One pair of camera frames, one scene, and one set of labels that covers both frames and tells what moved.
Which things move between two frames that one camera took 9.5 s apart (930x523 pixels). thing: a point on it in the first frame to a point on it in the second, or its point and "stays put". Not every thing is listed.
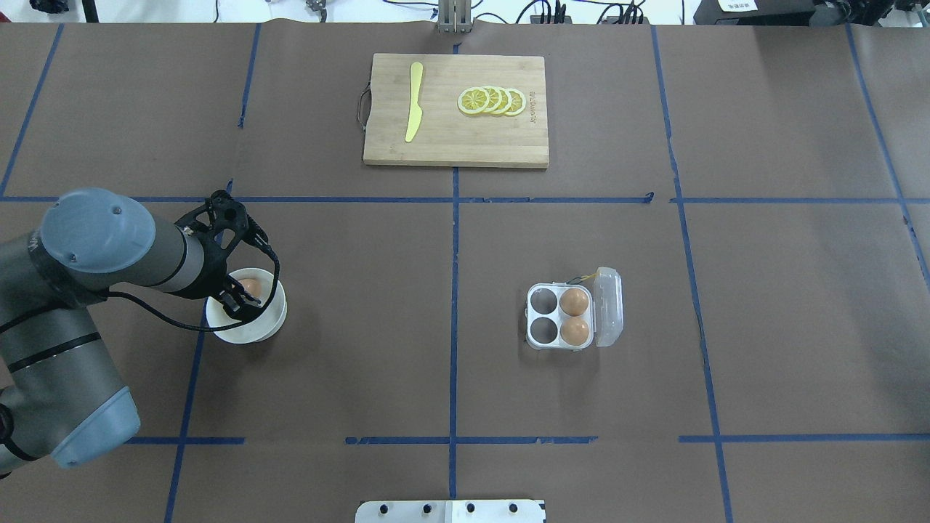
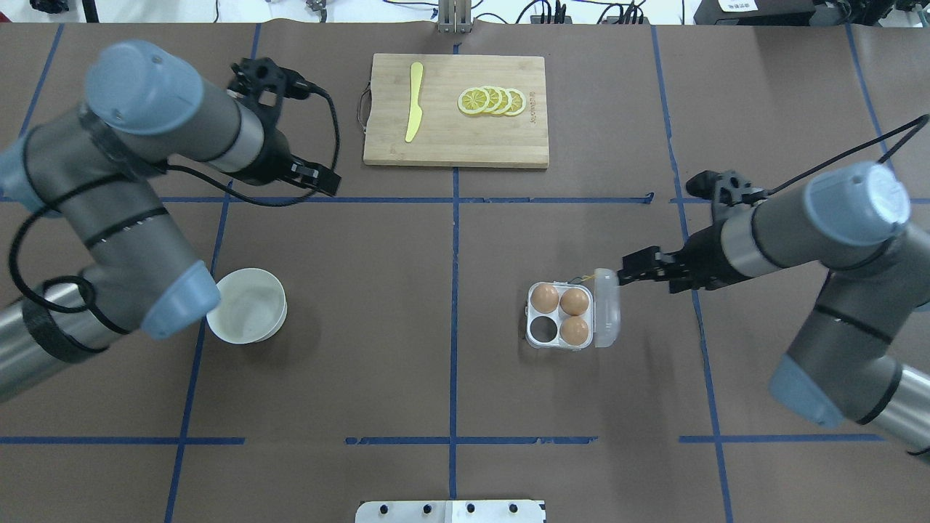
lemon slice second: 495,99 stays put
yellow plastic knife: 415,112 stays put
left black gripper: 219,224 to 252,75
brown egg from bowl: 252,285 to 544,298
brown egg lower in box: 574,331 stays put
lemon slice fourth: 518,102 stays put
